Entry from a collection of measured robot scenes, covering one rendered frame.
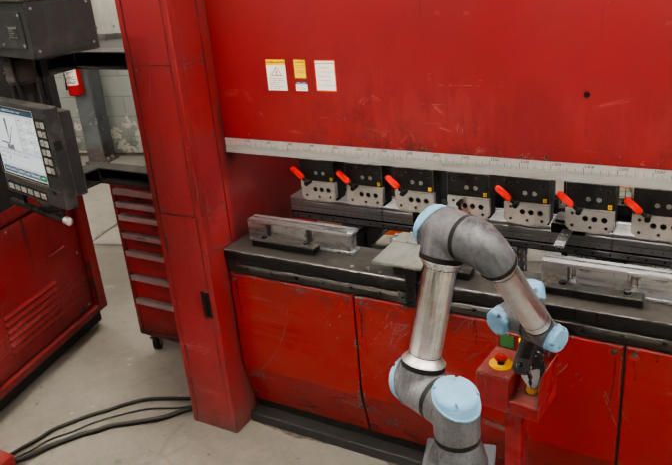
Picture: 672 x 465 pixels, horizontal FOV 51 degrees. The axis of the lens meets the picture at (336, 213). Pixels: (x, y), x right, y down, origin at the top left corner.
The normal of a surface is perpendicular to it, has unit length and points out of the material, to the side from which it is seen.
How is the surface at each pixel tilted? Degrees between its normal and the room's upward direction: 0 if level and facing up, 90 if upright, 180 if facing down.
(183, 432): 0
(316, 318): 90
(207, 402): 90
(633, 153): 90
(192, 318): 90
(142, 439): 0
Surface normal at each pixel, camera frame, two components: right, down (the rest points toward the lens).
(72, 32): 0.75, 0.18
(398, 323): -0.48, 0.36
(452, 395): 0.00, -0.88
